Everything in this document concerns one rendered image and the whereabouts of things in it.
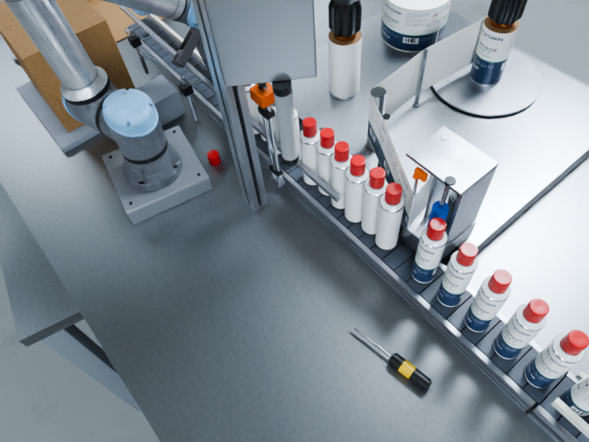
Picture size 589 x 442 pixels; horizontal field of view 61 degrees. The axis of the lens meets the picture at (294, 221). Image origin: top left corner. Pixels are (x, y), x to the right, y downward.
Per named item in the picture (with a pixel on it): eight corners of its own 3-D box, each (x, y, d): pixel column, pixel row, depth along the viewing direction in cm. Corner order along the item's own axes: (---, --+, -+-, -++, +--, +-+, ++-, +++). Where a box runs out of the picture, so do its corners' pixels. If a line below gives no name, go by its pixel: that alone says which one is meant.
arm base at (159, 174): (191, 174, 133) (182, 148, 125) (138, 200, 129) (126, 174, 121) (168, 141, 141) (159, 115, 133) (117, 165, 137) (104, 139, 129)
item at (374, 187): (387, 227, 120) (395, 173, 103) (372, 239, 118) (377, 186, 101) (372, 213, 122) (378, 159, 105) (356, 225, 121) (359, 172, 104)
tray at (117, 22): (170, 15, 183) (167, 5, 180) (107, 47, 175) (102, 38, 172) (131, -18, 197) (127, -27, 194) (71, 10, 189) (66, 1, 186)
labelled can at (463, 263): (465, 297, 109) (490, 250, 92) (450, 312, 107) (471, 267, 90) (447, 281, 111) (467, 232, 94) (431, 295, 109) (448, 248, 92)
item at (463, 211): (471, 235, 117) (500, 163, 96) (432, 267, 113) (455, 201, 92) (425, 199, 123) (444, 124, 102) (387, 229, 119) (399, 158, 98)
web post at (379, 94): (386, 146, 134) (392, 91, 119) (373, 154, 133) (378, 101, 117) (373, 136, 136) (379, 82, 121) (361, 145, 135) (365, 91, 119)
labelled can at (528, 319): (524, 349, 102) (562, 307, 85) (507, 365, 100) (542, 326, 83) (503, 330, 104) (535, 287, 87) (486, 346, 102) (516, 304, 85)
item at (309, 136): (327, 179, 129) (325, 122, 112) (312, 189, 128) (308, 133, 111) (314, 167, 132) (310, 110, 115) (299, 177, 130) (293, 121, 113)
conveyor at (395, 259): (557, 381, 102) (565, 374, 98) (532, 408, 99) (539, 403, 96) (152, 25, 178) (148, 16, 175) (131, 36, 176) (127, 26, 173)
